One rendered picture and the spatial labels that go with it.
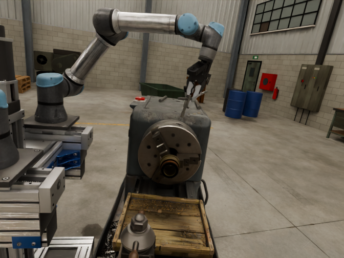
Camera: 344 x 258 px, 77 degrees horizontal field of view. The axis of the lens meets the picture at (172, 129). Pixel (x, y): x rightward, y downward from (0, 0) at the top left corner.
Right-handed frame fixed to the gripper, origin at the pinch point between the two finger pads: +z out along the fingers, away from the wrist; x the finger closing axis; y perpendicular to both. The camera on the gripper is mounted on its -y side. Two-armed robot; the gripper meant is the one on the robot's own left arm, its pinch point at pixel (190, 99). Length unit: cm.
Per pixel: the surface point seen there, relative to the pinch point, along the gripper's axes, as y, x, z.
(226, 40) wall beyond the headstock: 1097, 354, -208
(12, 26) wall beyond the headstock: 412, 1003, 44
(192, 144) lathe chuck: -3.3, -9.8, 19.8
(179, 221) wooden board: -22, -22, 47
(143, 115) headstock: -2.5, 22.0, 17.6
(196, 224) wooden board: -19, -28, 46
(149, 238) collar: -61, -26, 24
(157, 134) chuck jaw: -14.3, 4.2, 18.9
